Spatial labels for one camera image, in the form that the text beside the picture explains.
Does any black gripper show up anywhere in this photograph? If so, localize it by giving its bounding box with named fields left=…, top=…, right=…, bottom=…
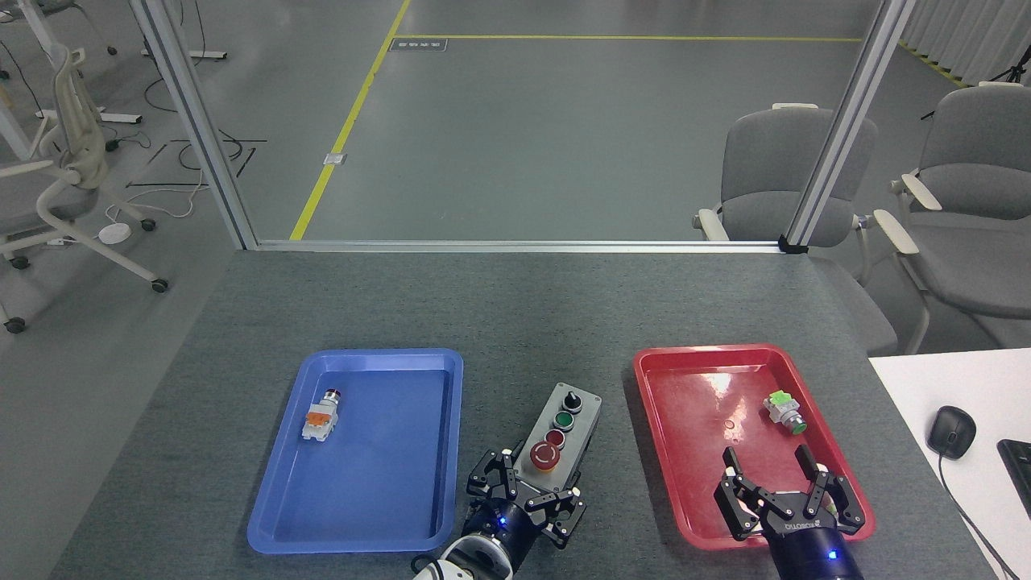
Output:
left=462, top=447, right=588, bottom=566
left=714, top=444, right=868, bottom=580

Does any grey control box with buttons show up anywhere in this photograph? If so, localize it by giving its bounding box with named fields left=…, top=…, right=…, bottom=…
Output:
left=515, top=382, right=604, bottom=494

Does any red plastic tray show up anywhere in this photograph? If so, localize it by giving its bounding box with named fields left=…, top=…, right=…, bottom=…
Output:
left=632, top=344, right=877, bottom=553

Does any blue plastic tray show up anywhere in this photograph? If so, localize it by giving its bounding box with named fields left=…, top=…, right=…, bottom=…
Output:
left=246, top=348, right=466, bottom=555

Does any white desk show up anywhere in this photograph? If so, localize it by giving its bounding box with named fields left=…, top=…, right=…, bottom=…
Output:
left=867, top=347, right=1031, bottom=580

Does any black computer mouse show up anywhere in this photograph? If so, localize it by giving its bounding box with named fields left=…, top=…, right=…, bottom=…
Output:
left=925, top=405, right=978, bottom=462

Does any black keyboard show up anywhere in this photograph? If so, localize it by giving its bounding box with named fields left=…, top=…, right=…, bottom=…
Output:
left=996, top=438, right=1031, bottom=521

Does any grey armchair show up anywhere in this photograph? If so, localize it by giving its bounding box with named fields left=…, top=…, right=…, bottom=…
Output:
left=692, top=102, right=900, bottom=357
left=873, top=81, right=1031, bottom=355

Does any black tripod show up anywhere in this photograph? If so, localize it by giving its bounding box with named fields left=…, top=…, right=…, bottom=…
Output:
left=920, top=47, right=1031, bottom=122

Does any white curtain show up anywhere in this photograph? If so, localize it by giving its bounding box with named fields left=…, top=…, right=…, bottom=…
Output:
left=896, top=0, right=1031, bottom=89

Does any white wheeled office chair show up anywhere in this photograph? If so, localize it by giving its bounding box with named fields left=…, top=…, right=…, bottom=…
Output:
left=0, top=43, right=171, bottom=335

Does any white desk foot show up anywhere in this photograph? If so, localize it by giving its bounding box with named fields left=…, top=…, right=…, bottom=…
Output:
left=140, top=48, right=229, bottom=62
left=35, top=108, right=144, bottom=126

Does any green push button switch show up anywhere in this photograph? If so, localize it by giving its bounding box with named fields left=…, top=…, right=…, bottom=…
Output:
left=763, top=390, right=809, bottom=437

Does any black mouse cable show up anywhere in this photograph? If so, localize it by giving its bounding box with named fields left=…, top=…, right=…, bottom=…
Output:
left=938, top=456, right=1025, bottom=580

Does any red push button switch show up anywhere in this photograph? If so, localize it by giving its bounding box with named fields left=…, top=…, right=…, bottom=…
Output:
left=300, top=390, right=342, bottom=444

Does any silver aluminium rail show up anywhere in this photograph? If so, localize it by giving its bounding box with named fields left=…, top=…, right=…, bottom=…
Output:
left=255, top=239, right=787, bottom=255

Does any silver aluminium post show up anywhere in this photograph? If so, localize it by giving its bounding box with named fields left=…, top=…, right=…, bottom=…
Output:
left=129, top=0, right=261, bottom=251
left=778, top=0, right=918, bottom=255

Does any black floor cable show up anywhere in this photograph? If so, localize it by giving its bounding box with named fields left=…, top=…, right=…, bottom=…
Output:
left=125, top=137, right=269, bottom=189

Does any white floor cable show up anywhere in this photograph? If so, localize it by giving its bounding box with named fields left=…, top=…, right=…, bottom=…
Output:
left=105, top=165, right=212, bottom=226

